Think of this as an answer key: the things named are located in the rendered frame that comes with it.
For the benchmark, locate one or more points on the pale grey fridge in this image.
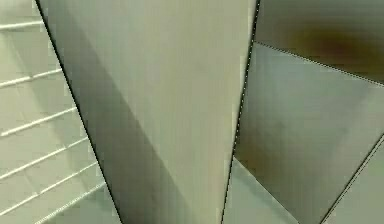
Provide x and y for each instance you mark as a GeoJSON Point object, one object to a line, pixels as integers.
{"type": "Point", "coordinates": [173, 100]}

